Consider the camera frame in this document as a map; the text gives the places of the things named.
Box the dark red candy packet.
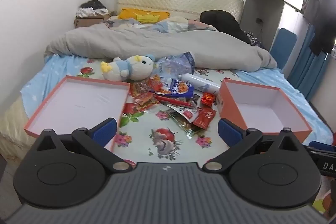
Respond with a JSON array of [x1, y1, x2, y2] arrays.
[[192, 107, 217, 130]]

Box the green clear snack bag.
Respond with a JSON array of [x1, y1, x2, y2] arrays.
[[165, 109, 205, 139]]

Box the white red jerky bag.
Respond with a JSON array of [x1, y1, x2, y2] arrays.
[[166, 104, 199, 123]]

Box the brown spicy strip packet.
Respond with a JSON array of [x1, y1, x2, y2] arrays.
[[129, 79, 151, 97]]

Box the long red sausage stick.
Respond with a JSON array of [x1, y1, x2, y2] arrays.
[[154, 94, 193, 107]]

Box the red round-logo snack packet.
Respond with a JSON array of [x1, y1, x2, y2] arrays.
[[148, 74, 163, 92]]

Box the blue white noodle snack bag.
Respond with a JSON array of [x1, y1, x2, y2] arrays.
[[155, 79, 194, 98]]

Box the red gold snack packet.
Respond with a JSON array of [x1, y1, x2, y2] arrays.
[[133, 92, 159, 111]]

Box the orange box lid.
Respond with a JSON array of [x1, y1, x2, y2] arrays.
[[24, 76, 130, 138]]

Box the orange storage box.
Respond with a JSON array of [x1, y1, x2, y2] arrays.
[[217, 79, 312, 142]]

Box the blue curtain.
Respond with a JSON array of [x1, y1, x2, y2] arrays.
[[287, 24, 331, 101]]

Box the shiny red foil packet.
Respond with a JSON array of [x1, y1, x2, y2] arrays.
[[201, 92, 216, 107]]

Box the blue chair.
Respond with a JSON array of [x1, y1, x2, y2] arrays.
[[270, 28, 297, 70]]

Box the dark clear snack packet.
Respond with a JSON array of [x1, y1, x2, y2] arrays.
[[190, 94, 200, 106]]

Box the floral bed sheet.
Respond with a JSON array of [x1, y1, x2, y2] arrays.
[[21, 55, 333, 165]]

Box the white spray bottle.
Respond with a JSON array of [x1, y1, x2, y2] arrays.
[[178, 73, 221, 95]]

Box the white blue plush toy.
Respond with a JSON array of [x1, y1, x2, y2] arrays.
[[100, 55, 155, 82]]

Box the hanging dark jackets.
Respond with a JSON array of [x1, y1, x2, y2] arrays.
[[309, 0, 335, 56]]

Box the grey duvet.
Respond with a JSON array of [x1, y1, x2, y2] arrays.
[[45, 23, 277, 72]]

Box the blue tissue pack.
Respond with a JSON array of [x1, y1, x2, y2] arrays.
[[151, 52, 195, 79]]

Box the black clothing pile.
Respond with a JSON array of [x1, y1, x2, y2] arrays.
[[199, 10, 251, 44]]

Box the cardboard box with clothes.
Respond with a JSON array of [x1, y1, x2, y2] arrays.
[[74, 0, 115, 28]]

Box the yellow pillow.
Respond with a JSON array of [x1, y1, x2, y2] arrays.
[[118, 8, 170, 24]]

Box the patterned quilt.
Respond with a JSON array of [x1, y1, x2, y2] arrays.
[[104, 16, 217, 34]]

